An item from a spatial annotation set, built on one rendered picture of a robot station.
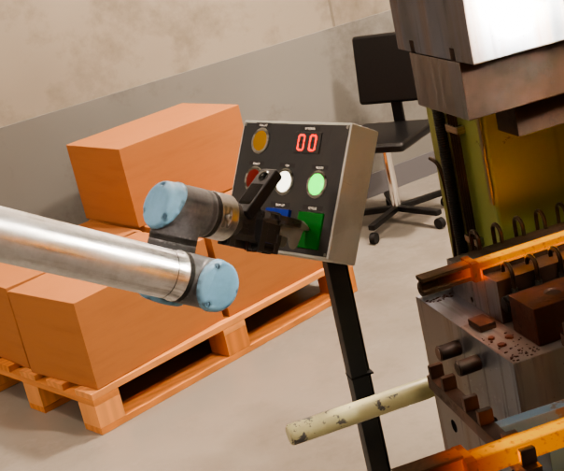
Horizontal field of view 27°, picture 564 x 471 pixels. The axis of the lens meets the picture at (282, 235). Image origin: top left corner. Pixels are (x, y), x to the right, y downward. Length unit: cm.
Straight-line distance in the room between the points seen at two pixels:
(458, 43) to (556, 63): 18
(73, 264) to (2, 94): 338
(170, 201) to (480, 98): 59
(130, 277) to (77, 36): 346
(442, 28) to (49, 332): 259
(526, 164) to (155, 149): 263
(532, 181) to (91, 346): 216
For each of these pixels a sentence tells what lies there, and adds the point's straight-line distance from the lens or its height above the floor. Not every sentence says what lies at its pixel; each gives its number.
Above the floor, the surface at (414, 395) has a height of 62.
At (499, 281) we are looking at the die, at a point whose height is 99.
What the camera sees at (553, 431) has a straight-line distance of 145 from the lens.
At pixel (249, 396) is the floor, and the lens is 413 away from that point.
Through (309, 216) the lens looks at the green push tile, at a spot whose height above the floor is 103.
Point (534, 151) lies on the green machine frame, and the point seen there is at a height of 111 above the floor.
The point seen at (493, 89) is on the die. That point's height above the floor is 131.
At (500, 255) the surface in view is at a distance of 204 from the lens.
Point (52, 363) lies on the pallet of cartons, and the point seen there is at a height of 22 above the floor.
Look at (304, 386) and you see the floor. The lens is 411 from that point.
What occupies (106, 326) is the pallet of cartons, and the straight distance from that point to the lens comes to 409.
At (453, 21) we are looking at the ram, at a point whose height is 143.
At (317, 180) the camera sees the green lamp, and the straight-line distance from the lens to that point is 239.
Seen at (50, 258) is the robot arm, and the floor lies 121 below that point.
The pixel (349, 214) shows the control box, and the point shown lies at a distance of 236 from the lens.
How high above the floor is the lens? 172
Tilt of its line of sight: 17 degrees down
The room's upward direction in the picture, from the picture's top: 13 degrees counter-clockwise
